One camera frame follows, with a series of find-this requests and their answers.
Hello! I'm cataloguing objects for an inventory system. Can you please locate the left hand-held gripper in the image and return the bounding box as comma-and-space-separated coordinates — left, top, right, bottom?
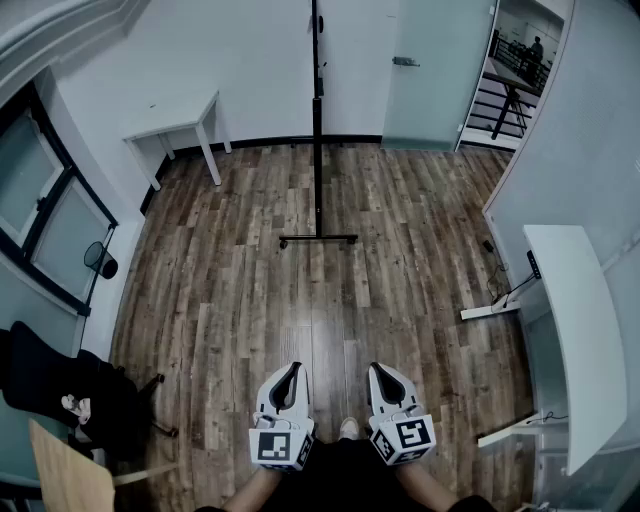
248, 362, 316, 474

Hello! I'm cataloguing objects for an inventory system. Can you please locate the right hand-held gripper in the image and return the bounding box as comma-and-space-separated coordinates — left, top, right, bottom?
368, 362, 438, 468

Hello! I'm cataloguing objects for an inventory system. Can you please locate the black-framed rolling whiteboard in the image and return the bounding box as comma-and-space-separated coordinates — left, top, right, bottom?
278, 0, 360, 251

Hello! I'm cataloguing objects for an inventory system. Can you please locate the person's left forearm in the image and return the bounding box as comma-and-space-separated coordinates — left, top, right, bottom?
218, 466, 285, 512

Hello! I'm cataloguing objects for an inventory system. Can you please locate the person's right forearm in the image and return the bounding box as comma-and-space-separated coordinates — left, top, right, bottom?
393, 460, 462, 507

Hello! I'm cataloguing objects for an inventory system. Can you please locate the person's black clothing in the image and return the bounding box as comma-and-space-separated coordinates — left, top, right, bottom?
193, 438, 502, 512

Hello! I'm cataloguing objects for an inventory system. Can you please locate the white standing desk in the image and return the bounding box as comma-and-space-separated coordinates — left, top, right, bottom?
459, 224, 629, 477

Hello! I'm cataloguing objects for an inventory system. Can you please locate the black mesh wastebasket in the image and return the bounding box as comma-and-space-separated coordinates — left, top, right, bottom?
82, 240, 120, 280

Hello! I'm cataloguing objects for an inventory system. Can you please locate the light wooden table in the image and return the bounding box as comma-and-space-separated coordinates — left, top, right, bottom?
28, 418, 181, 512

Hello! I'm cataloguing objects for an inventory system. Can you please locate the black office chair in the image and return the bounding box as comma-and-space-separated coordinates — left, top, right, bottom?
0, 320, 180, 462

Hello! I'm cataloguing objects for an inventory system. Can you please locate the small white table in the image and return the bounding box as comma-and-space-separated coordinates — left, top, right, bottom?
122, 90, 234, 193

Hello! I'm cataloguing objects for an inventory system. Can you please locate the black-framed window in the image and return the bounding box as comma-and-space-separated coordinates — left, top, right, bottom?
0, 81, 120, 317

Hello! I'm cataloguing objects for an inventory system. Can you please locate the black metal railing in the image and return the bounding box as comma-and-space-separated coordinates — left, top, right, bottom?
468, 28, 557, 142

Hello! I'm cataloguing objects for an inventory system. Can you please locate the frosted glass door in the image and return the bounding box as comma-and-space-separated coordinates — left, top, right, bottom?
380, 0, 502, 152

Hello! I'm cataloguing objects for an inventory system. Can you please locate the black desk cable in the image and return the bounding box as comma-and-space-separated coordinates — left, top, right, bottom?
486, 249, 542, 315

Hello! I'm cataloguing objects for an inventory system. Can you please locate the thin black cable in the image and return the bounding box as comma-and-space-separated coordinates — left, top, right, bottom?
524, 410, 570, 427

